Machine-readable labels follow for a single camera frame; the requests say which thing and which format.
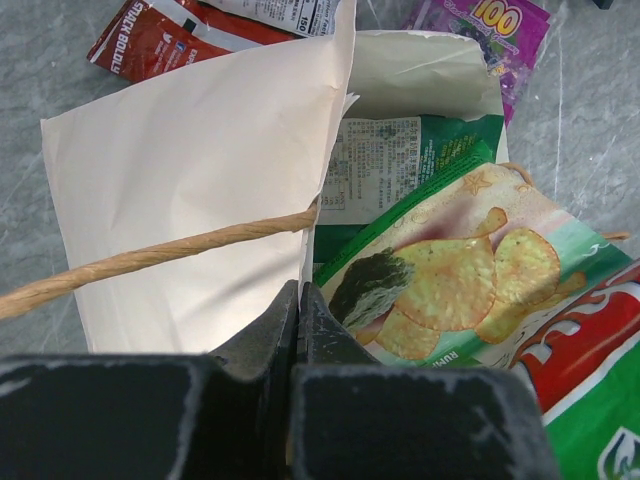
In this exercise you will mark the purple grape candy bag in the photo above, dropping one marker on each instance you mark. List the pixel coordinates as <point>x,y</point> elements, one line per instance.
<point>509,33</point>

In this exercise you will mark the large green Chiaba chips bag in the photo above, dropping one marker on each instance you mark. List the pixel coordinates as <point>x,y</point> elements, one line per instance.
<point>477,268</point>

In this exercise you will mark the beige paper bag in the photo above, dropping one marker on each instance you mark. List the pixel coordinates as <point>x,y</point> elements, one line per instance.
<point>238,138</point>

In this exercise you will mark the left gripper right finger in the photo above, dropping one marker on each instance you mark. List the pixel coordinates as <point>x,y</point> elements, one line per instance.
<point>354,418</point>

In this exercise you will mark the small green snack bag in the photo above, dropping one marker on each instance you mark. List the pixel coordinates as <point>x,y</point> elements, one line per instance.
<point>374,164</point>

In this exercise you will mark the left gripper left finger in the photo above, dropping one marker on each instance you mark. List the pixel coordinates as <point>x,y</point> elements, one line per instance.
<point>219,415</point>

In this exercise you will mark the red snack bag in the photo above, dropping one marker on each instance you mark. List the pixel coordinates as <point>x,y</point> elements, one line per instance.
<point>149,38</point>

